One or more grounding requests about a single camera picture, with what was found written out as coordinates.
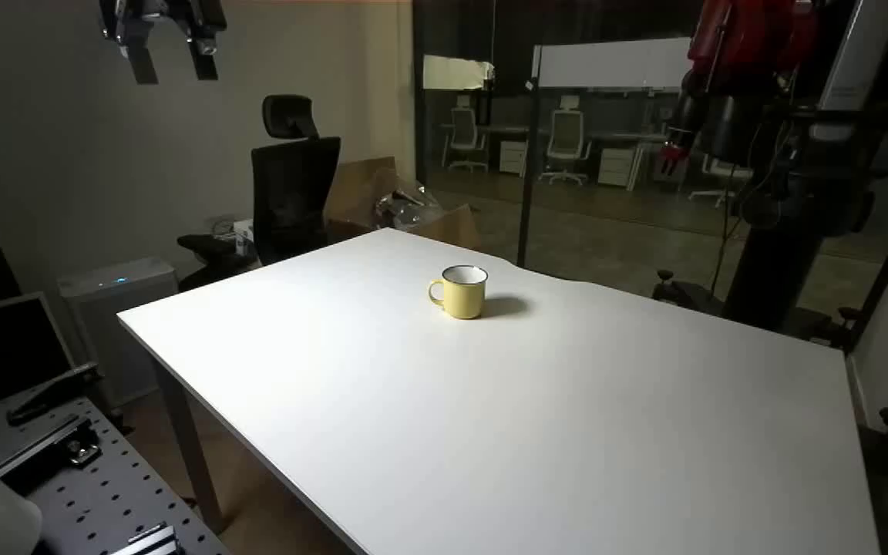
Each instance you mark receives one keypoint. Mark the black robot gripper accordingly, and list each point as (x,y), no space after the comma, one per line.
(162,9)

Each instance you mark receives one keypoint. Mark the yellow enamel cup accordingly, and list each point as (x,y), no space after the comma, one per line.
(459,294)

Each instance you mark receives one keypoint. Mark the black office chair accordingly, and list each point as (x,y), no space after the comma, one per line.
(295,196)

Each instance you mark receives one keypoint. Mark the brown cardboard box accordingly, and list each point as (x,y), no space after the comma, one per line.
(357,191)

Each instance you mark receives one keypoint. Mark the grey air purifier box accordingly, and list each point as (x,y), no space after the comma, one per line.
(115,308)

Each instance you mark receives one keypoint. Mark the clear plastic bag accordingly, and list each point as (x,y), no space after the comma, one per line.
(412,205)

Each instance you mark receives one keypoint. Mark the small white panel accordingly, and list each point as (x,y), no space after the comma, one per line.
(458,71)

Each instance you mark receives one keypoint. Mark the white mesh office chair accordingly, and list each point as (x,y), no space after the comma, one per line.
(566,137)
(465,129)

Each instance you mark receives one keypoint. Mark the dark computer monitor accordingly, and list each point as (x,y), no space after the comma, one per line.
(0,353)

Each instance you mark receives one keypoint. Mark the black monitor stand base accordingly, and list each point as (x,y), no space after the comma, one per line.
(51,395)

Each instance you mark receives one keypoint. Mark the black vertical stand pole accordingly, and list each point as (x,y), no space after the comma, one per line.
(527,174)

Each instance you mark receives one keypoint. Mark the white table leg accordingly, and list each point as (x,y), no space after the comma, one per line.
(189,442)

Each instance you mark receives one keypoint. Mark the small black clamp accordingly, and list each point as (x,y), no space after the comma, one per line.
(80,447)

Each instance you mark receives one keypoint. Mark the large white panel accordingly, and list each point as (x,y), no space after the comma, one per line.
(610,61)

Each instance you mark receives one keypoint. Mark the grey perforated breadboard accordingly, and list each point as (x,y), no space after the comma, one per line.
(94,494)

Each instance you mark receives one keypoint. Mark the white drawer cabinet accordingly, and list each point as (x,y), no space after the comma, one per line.
(620,163)

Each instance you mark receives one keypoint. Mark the red and black robot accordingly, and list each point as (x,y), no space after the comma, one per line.
(773,174)

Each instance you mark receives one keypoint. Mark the silver metal bracket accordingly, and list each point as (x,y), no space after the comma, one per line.
(144,541)

